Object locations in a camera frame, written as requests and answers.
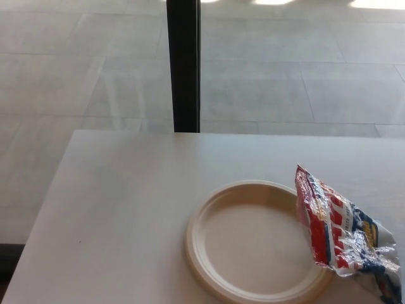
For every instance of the red white blue seed bag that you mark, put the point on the red white blue seed bag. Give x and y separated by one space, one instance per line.
338 231

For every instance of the round beige paper plate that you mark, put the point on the round beige paper plate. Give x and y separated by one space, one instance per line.
246 247

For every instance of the black vertical window frame post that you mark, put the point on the black vertical window frame post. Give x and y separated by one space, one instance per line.
185 63

